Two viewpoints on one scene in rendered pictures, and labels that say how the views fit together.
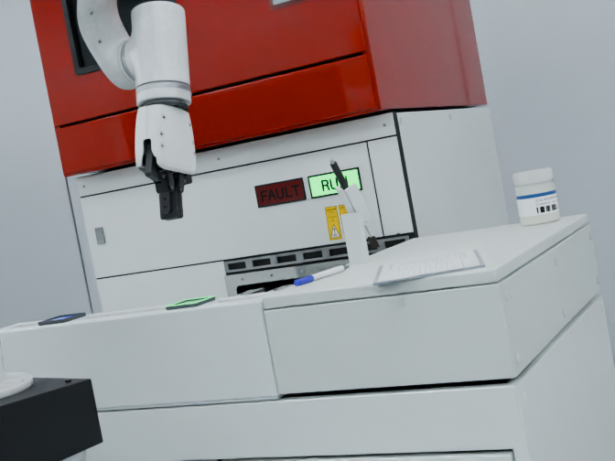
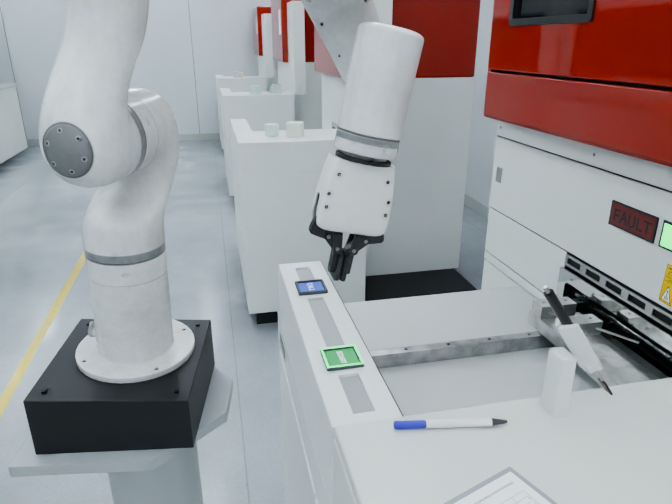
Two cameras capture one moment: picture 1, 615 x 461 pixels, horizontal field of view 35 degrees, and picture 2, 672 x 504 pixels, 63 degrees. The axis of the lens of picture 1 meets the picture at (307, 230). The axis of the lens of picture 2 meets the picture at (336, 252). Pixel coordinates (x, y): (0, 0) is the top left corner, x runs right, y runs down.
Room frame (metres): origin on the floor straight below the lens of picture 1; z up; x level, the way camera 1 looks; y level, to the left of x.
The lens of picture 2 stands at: (1.02, -0.35, 1.41)
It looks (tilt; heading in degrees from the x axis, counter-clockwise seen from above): 21 degrees down; 50
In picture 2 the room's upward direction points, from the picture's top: straight up
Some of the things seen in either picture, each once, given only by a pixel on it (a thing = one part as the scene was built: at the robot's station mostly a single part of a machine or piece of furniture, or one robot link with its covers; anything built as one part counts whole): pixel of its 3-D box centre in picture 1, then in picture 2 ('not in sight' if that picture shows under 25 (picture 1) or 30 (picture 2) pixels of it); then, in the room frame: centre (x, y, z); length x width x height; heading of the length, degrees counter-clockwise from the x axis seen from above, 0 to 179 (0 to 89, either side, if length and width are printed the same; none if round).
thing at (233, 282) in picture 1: (318, 285); (628, 332); (2.03, 0.00, 0.89); 0.44 x 0.02 x 0.10; 63
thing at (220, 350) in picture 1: (134, 356); (324, 356); (1.54, 0.31, 0.89); 0.55 x 0.09 x 0.14; 63
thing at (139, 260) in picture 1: (238, 237); (586, 238); (2.12, 0.15, 1.02); 0.82 x 0.03 x 0.40; 63
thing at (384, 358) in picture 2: not in sight; (468, 348); (1.84, 0.22, 0.84); 0.50 x 0.02 x 0.03; 153
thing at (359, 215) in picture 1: (356, 222); (572, 364); (1.62, -0.08, 1.03); 0.06 x 0.04 x 0.13; 153
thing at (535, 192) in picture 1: (536, 197); not in sight; (1.74, -0.42, 1.01); 0.07 x 0.07 x 0.10
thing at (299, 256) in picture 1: (313, 254); (637, 301); (2.03, 0.00, 0.96); 0.44 x 0.01 x 0.02; 63
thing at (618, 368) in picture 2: not in sight; (601, 359); (1.95, 0.01, 0.87); 0.36 x 0.08 x 0.03; 63
